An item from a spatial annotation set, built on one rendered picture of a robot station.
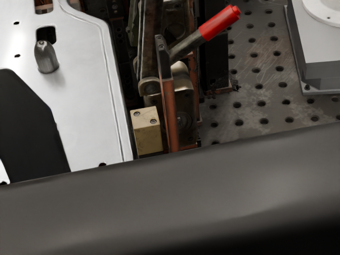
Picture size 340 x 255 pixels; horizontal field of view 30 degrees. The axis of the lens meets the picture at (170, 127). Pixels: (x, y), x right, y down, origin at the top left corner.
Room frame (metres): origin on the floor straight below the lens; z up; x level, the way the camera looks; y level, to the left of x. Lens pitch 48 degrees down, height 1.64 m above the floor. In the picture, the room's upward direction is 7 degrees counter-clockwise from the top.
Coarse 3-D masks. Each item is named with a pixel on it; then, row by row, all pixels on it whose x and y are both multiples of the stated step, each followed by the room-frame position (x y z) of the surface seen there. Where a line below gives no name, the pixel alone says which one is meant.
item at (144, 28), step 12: (144, 0) 0.62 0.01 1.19; (156, 0) 0.61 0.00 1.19; (144, 12) 0.61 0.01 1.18; (156, 12) 0.61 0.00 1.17; (144, 24) 0.61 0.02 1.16; (156, 24) 0.61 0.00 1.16; (144, 36) 0.61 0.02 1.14; (144, 48) 0.61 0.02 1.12; (144, 60) 0.61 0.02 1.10; (156, 60) 0.61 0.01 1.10; (144, 72) 0.61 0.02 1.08; (156, 72) 0.61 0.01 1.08
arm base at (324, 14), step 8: (304, 0) 1.08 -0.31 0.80; (312, 0) 1.08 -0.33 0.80; (320, 0) 1.07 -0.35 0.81; (328, 0) 1.05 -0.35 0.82; (336, 0) 1.03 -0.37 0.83; (304, 8) 1.07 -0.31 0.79; (312, 8) 1.05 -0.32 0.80; (320, 8) 1.05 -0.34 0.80; (328, 8) 1.05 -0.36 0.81; (336, 8) 1.03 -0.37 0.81; (312, 16) 1.04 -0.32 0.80; (320, 16) 1.02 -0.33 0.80; (328, 16) 1.02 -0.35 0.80; (336, 16) 1.02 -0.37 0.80; (328, 24) 1.01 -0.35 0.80; (336, 24) 1.00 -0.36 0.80
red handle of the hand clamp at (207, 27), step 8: (232, 8) 0.64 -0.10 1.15; (216, 16) 0.64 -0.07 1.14; (224, 16) 0.63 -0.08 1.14; (232, 16) 0.63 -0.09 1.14; (208, 24) 0.63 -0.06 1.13; (216, 24) 0.63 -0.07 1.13; (224, 24) 0.63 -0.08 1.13; (200, 32) 0.63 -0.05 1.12; (208, 32) 0.63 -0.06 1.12; (216, 32) 0.63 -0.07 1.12; (184, 40) 0.64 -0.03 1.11; (192, 40) 0.63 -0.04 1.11; (200, 40) 0.63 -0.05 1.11; (208, 40) 0.63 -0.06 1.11; (176, 48) 0.63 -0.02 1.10; (184, 48) 0.63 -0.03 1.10; (192, 48) 0.63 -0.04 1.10; (176, 56) 0.62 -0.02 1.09; (184, 56) 0.63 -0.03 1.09
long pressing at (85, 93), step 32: (0, 0) 0.93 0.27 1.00; (32, 0) 0.92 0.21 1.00; (64, 0) 0.90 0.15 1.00; (0, 32) 0.84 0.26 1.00; (32, 32) 0.83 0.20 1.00; (64, 32) 0.82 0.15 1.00; (96, 32) 0.81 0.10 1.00; (0, 64) 0.76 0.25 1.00; (32, 64) 0.75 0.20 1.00; (64, 64) 0.74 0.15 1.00; (96, 64) 0.73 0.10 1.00; (64, 96) 0.67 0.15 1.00; (96, 96) 0.66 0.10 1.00; (64, 128) 0.61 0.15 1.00; (96, 128) 0.60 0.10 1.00; (128, 128) 0.59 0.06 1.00; (0, 160) 0.56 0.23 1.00; (96, 160) 0.54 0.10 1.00; (128, 160) 0.53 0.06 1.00
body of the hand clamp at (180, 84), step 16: (176, 64) 0.65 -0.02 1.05; (176, 80) 0.62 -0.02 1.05; (144, 96) 0.60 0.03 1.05; (160, 96) 0.60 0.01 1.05; (176, 96) 0.60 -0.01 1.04; (192, 96) 0.61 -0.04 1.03; (160, 112) 0.60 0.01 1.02; (192, 112) 0.61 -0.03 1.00; (192, 128) 0.60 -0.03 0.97; (192, 144) 0.60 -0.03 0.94
